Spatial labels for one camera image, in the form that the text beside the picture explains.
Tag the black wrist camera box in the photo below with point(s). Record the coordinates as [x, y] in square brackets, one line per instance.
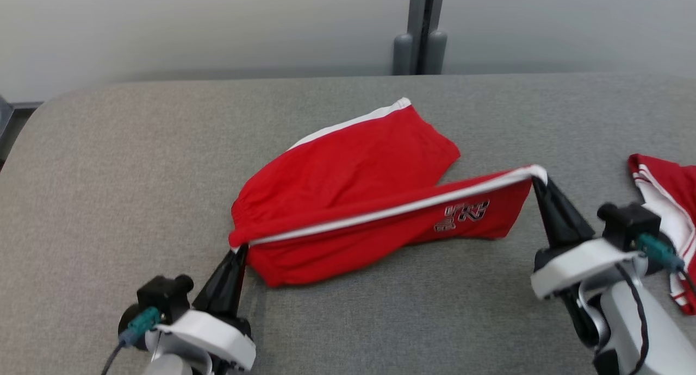
[163, 296]
[628, 225]

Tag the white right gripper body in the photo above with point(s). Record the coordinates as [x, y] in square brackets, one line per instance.
[582, 263]

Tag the red shorts with white stripe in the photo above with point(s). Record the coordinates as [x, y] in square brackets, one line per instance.
[353, 163]

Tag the grey rounded partition post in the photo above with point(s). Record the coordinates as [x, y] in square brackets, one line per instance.
[436, 53]
[403, 54]

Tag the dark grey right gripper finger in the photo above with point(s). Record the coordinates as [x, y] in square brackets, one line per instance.
[548, 217]
[571, 217]

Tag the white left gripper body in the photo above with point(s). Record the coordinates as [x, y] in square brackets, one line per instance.
[217, 337]

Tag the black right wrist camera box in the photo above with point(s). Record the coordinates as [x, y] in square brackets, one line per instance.
[628, 225]

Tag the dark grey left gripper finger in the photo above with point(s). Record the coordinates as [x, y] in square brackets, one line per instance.
[217, 288]
[241, 277]

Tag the red Bulls 23 jersey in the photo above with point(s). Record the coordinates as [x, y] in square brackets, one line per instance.
[674, 201]

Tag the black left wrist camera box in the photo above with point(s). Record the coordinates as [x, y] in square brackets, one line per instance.
[163, 296]

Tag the grey vertical partition column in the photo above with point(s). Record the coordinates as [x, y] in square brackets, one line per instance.
[425, 8]

